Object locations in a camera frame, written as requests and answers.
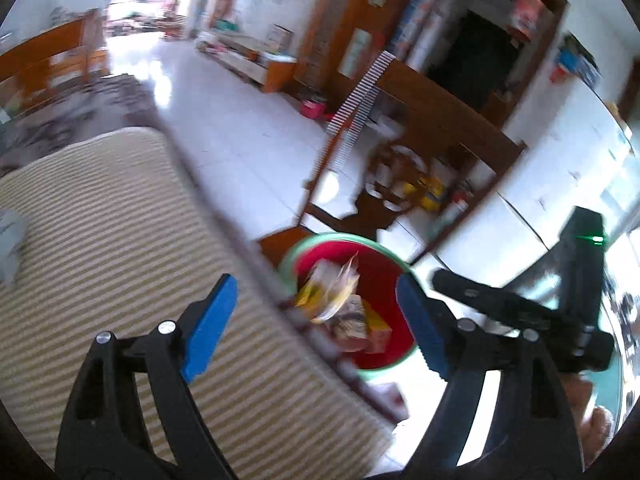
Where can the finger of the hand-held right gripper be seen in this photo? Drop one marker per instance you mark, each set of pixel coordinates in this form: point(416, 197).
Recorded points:
point(500, 305)

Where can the red hanging decoration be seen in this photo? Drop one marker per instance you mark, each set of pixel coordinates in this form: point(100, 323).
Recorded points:
point(527, 12)

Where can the wooden bench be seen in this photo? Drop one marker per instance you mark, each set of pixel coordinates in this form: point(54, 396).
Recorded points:
point(50, 60)

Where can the orange packet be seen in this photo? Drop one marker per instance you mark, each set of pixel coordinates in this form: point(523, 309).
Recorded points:
point(377, 332)

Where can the yellow white crumpled bag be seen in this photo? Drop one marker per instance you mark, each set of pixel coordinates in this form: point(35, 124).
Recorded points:
point(327, 285)

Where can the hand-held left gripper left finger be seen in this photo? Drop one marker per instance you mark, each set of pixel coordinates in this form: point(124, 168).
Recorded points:
point(212, 330)

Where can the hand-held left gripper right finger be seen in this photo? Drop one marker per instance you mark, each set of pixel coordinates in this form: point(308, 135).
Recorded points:
point(420, 325)

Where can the pink white packet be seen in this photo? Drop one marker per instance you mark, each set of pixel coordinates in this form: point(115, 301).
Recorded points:
point(392, 400)

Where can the brown printed packet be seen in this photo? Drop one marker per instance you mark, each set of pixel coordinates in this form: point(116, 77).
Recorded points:
point(347, 325)

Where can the wooden television cabinet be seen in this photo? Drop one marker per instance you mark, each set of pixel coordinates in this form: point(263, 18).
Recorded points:
point(255, 62)

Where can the dark patterned rug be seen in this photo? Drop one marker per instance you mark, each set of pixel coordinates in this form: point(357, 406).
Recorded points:
point(75, 115)

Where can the person's right hand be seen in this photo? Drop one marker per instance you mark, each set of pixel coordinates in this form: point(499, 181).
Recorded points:
point(597, 430)

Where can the blue white wall chart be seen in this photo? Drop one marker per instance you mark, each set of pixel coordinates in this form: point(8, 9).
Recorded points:
point(425, 15)

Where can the pink basket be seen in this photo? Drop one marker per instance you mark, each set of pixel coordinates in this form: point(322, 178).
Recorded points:
point(313, 108)

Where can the red basin with green rim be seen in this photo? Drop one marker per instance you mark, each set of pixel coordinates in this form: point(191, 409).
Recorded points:
point(380, 270)

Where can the pale blue wrapper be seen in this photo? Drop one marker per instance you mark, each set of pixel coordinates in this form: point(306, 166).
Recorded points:
point(11, 247)

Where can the wooden side table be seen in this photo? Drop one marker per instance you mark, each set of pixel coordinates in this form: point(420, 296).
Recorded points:
point(440, 110)

